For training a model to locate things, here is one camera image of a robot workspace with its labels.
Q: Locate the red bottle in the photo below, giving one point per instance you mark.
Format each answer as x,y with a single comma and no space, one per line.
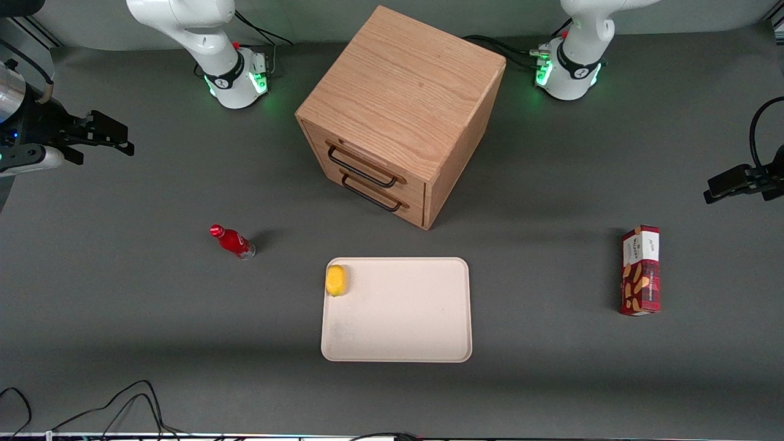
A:
233,242

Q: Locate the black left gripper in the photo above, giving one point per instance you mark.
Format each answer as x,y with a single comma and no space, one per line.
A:
764,179

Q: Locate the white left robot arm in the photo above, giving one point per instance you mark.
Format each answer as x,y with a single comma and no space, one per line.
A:
579,55

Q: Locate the cream plastic tray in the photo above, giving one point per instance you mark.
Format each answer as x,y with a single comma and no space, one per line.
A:
404,312

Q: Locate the yellow lemon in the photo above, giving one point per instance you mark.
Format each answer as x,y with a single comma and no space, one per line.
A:
335,280

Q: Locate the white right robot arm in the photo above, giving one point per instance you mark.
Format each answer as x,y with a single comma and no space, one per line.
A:
205,43

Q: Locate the red cookie box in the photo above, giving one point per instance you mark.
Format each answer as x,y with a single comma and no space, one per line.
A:
640,272

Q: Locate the aluminium frame rail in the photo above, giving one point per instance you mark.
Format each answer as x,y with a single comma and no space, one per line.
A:
778,21
33,33

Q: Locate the wooden drawer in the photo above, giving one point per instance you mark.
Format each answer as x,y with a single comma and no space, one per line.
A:
413,214
410,191

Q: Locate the wooden drawer cabinet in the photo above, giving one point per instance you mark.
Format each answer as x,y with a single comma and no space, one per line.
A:
407,86

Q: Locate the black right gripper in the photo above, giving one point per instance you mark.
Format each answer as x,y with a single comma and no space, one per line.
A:
44,124

